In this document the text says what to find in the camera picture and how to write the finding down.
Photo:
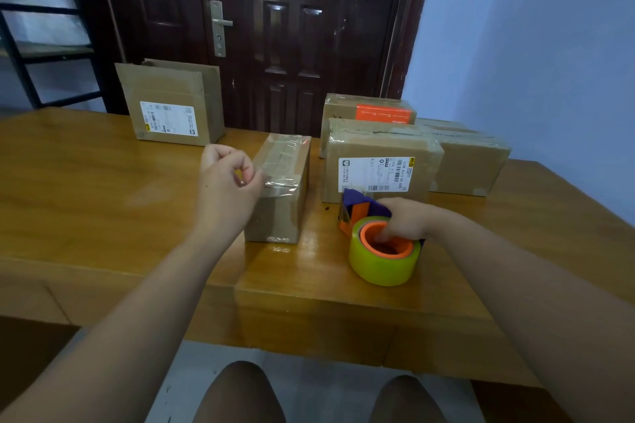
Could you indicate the person's left hand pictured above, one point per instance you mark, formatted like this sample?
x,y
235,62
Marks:
x,y
221,194

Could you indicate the person's right hand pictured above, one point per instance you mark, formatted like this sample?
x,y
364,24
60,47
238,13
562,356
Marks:
x,y
409,219

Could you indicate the person's left thumb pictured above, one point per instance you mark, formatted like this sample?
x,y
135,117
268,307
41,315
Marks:
x,y
254,185

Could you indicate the person's right fingers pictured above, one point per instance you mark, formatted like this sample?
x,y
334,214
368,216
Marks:
x,y
389,233

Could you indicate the small taped cardboard box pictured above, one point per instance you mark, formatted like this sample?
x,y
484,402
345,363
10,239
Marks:
x,y
283,189

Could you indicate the orange purple tape dispenser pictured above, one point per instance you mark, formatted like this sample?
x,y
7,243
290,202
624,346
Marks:
x,y
358,209

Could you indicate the person's left forearm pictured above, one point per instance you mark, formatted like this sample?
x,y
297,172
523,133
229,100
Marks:
x,y
134,333

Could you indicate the person's right forearm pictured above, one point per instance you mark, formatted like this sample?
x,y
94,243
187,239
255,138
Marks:
x,y
536,308

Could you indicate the yellow-green tape roll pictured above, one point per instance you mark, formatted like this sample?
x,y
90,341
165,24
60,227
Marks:
x,y
379,269

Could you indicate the taped cardboard box white label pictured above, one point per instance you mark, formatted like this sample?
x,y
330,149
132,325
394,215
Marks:
x,y
379,160

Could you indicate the plain taped cardboard box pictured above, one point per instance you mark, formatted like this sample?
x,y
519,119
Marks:
x,y
471,162

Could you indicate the open cardboard box white label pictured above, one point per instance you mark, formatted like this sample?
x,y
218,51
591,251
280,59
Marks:
x,y
171,105

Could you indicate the cardboard box orange label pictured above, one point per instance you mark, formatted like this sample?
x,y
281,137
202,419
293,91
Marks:
x,y
367,108

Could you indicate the dark brown door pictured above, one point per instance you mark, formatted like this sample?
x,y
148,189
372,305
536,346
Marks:
x,y
297,36

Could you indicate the person's left leg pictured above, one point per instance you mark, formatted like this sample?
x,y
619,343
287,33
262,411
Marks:
x,y
238,395

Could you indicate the black metal shelf rack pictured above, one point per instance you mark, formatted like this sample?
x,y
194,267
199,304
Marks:
x,y
29,48

